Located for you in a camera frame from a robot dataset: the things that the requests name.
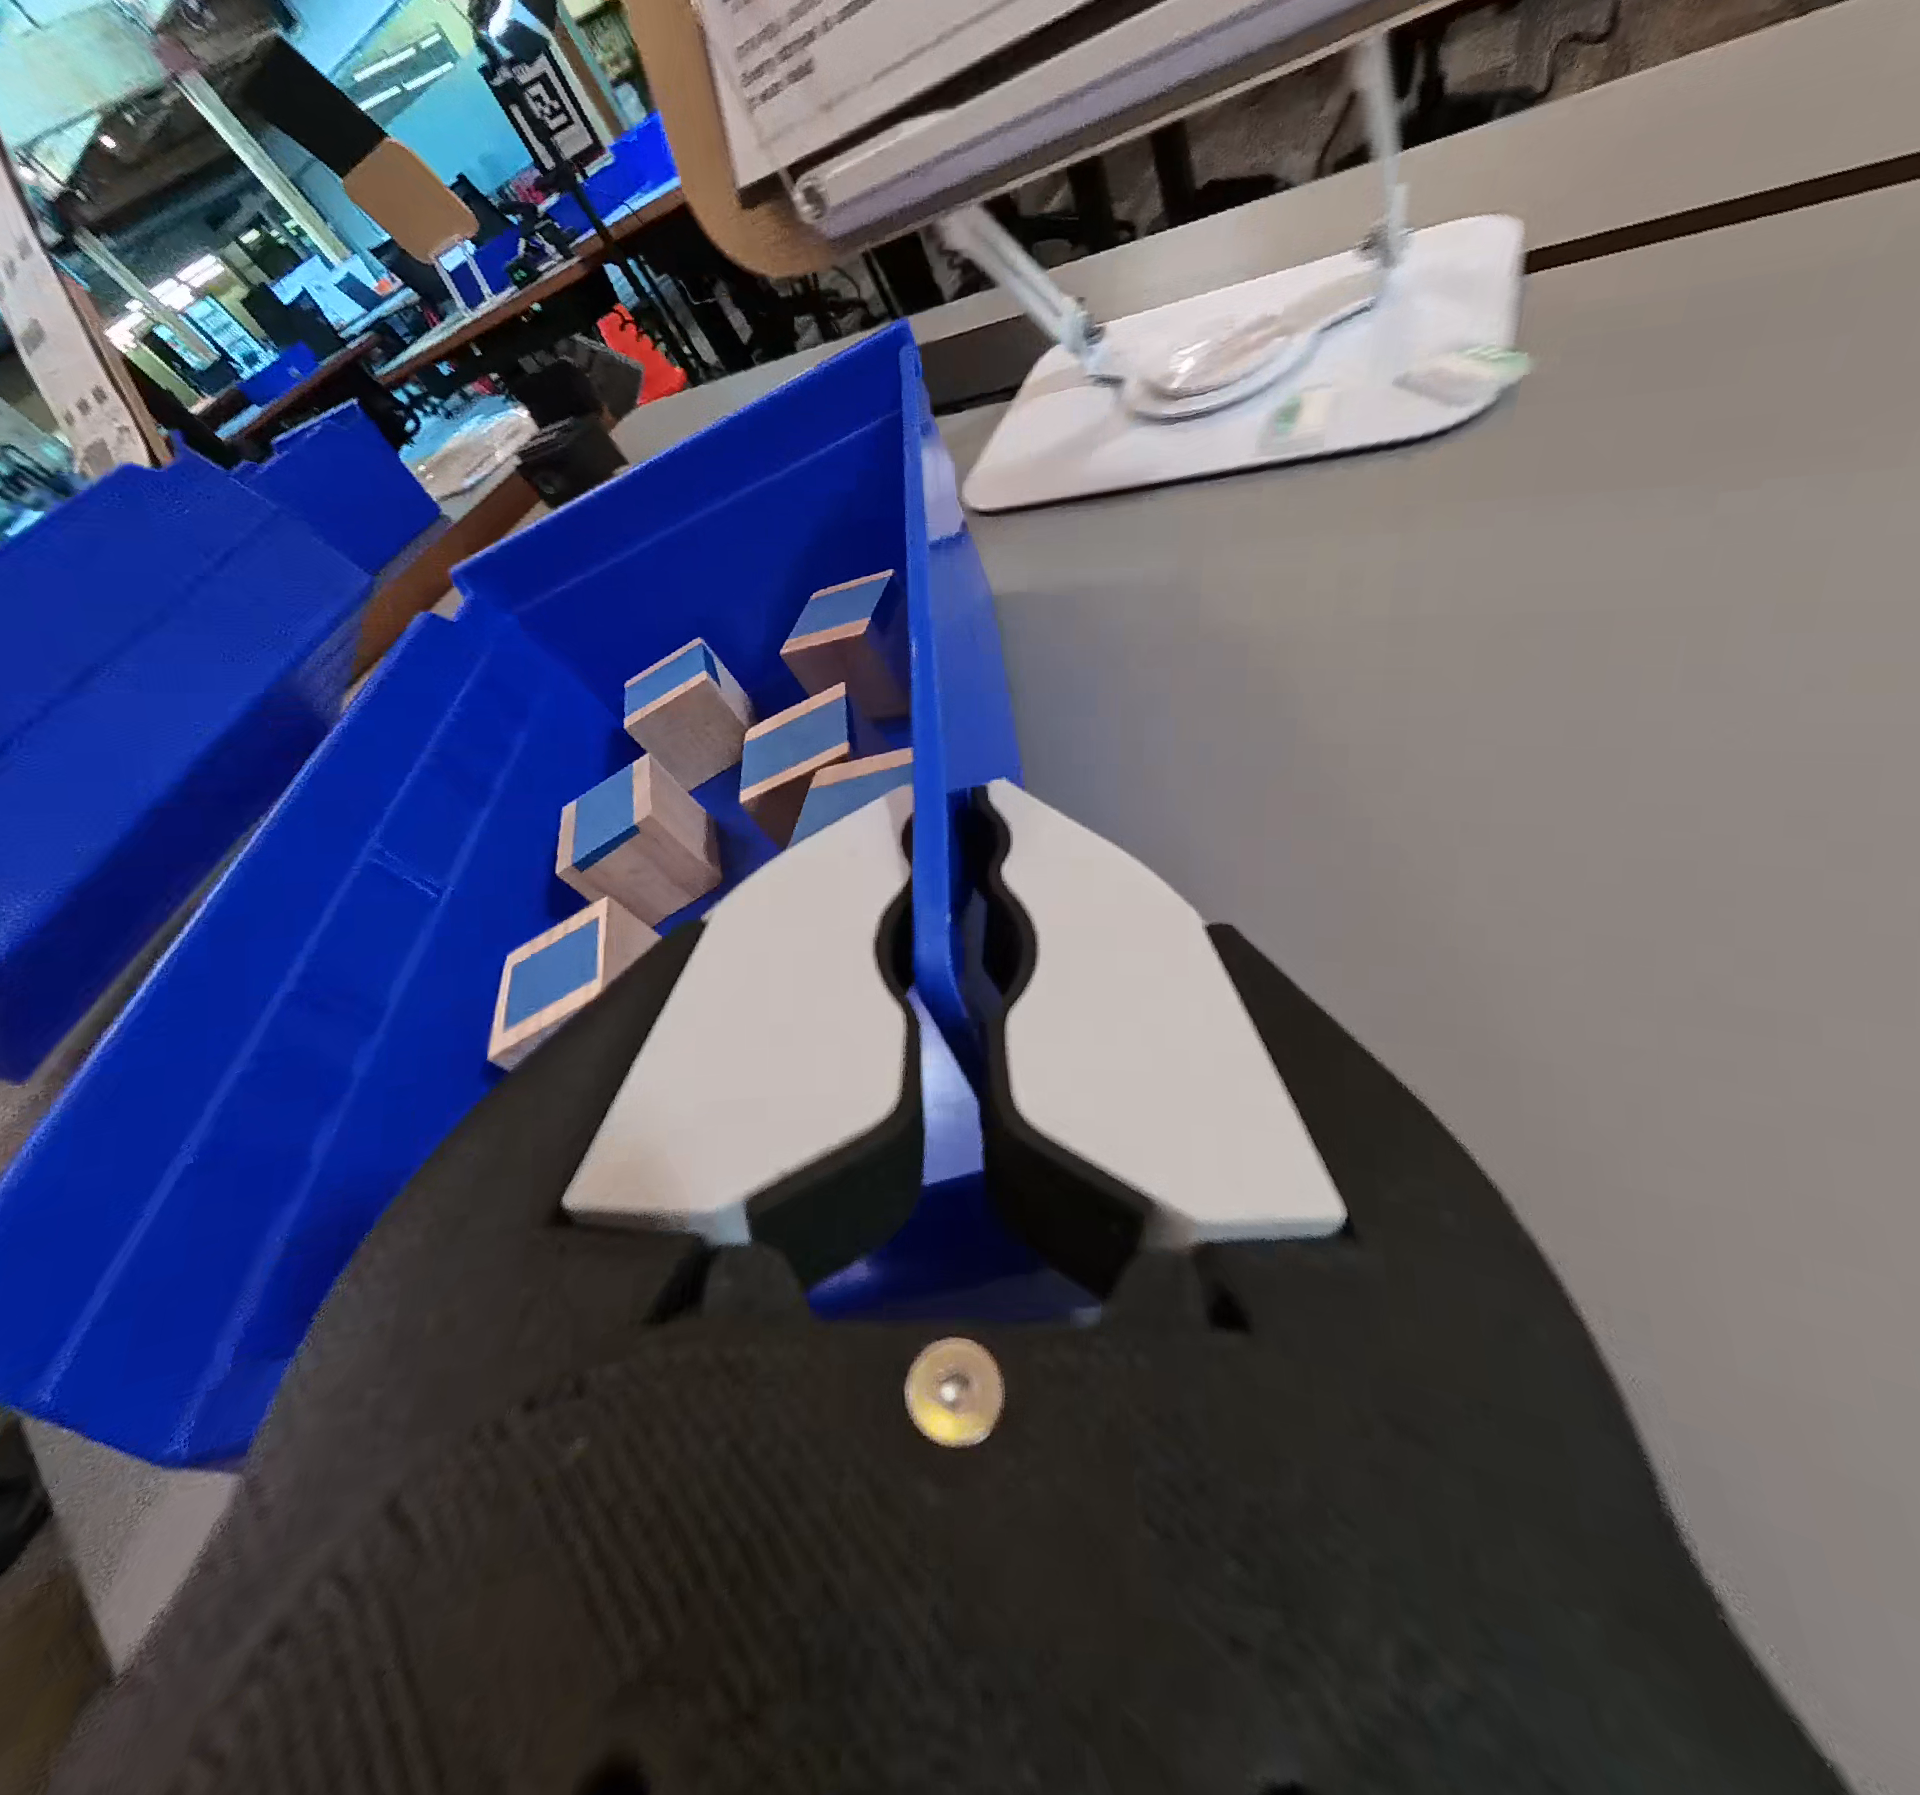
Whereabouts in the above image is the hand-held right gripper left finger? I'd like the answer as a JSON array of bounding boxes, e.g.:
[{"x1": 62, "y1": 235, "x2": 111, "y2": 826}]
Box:
[{"x1": 559, "y1": 785, "x2": 922, "y2": 1293}]

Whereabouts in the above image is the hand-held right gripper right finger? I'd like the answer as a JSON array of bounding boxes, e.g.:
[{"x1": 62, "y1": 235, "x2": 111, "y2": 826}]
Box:
[{"x1": 983, "y1": 779, "x2": 1353, "y2": 1305}]

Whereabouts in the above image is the group of wooden blocks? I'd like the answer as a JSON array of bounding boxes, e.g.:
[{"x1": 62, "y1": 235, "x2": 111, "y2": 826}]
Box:
[{"x1": 485, "y1": 572, "x2": 917, "y2": 1072}]

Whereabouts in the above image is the blue plastic bin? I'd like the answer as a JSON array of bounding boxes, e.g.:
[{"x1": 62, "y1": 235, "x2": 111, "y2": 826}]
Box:
[
  {"x1": 0, "y1": 316, "x2": 1102, "y2": 1469},
  {"x1": 0, "y1": 400, "x2": 445, "y2": 1085}
]

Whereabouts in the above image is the grey desk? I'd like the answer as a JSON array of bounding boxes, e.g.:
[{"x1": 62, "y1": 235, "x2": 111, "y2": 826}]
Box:
[{"x1": 0, "y1": 0, "x2": 1920, "y2": 1766}]

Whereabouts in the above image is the wooden-top desk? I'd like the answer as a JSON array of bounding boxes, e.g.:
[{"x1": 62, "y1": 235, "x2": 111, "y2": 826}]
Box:
[{"x1": 194, "y1": 193, "x2": 692, "y2": 447}]

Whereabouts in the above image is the white metal document stand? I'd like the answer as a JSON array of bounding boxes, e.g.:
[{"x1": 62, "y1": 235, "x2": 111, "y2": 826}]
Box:
[{"x1": 794, "y1": 0, "x2": 1530, "y2": 514}]

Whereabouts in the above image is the small blue bin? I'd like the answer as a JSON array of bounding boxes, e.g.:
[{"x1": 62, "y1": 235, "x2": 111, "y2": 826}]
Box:
[{"x1": 576, "y1": 116, "x2": 675, "y2": 202}]

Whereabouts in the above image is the tan cardboard sheet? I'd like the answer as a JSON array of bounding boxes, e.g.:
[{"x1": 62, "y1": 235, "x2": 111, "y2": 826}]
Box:
[{"x1": 341, "y1": 131, "x2": 482, "y2": 260}]

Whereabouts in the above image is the white standing poster board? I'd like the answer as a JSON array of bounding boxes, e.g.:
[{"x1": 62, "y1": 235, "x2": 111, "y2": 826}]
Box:
[{"x1": 0, "y1": 160, "x2": 164, "y2": 469}]

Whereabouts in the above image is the framed tag sign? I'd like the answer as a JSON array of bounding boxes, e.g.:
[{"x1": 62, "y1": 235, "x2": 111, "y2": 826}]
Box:
[{"x1": 478, "y1": 47, "x2": 614, "y2": 180}]

